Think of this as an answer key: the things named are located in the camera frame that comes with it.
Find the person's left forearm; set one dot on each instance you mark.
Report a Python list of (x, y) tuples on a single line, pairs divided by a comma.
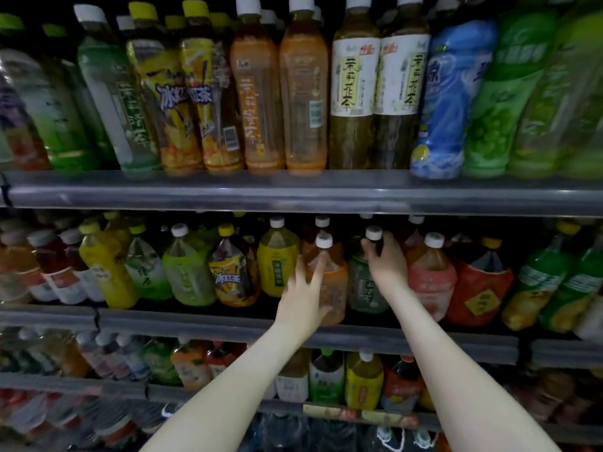
[(226, 400)]

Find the person's right forearm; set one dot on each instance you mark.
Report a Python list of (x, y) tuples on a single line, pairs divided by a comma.
[(462, 381)]

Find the drinks shelf unit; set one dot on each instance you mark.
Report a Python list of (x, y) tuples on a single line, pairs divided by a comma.
[(283, 191)]

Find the person's right hand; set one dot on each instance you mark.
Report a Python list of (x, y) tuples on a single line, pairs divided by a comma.
[(388, 268)]

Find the person's left hand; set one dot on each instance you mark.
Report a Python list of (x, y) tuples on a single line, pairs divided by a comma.
[(301, 306)]

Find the yellow shelf edge strip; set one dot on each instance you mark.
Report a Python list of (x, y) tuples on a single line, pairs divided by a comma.
[(358, 415)]

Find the pale green bottle white cap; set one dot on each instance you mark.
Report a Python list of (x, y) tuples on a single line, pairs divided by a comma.
[(367, 277)]

